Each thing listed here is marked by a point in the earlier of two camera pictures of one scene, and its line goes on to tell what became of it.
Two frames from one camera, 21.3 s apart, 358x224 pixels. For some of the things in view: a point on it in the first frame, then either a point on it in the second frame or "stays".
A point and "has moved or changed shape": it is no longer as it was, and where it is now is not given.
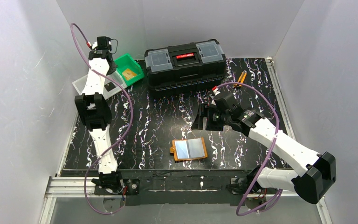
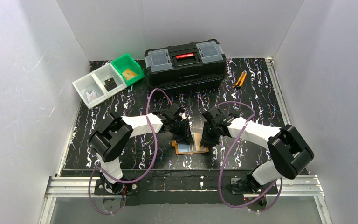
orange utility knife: (241, 79) stays
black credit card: (109, 86) stays
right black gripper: (208, 117) to (209, 129)
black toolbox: (198, 65) stays
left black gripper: (111, 67) to (180, 127)
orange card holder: (188, 149) has moved or changed shape
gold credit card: (128, 74) stays
